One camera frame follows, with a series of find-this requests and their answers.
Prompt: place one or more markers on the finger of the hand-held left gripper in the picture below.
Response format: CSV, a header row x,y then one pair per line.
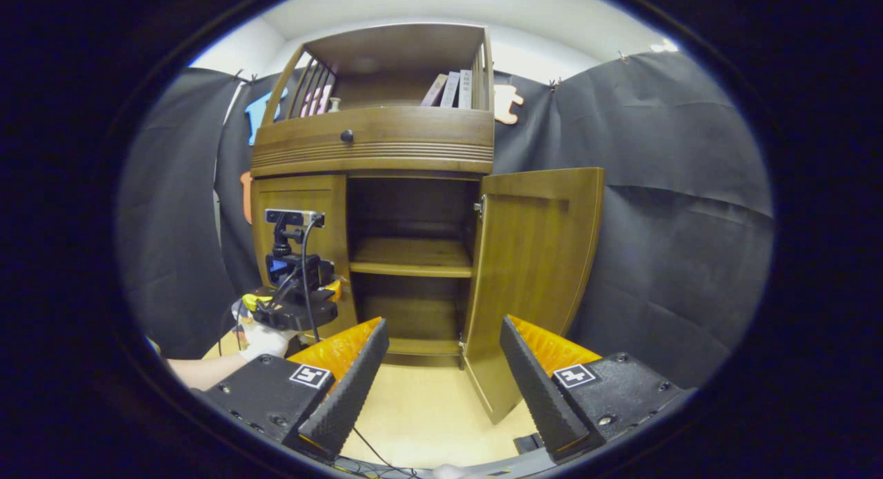
x,y
333,290

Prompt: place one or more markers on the wooden cabinet drawer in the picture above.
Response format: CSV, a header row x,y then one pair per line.
x,y
414,141

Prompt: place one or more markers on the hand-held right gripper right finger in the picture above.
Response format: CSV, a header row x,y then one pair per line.
x,y
538,389

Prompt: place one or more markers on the wooden inner cabinet shelf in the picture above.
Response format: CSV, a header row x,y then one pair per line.
x,y
410,258

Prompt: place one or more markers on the wooden double-door shoe cabinet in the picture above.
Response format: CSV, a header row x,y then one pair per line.
x,y
386,148

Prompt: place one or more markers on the round black drawer knob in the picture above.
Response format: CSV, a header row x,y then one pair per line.
x,y
347,136

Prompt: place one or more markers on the black backdrop cloth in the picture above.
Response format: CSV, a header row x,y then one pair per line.
x,y
655,223

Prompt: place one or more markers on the wooden cabinet door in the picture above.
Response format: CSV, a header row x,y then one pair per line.
x,y
531,272
331,196

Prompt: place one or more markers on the grey book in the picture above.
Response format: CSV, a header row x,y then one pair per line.
x,y
450,90

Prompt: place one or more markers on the pink book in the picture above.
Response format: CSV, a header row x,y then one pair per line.
x,y
434,90

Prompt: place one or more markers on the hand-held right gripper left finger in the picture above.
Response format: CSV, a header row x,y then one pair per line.
x,y
352,389

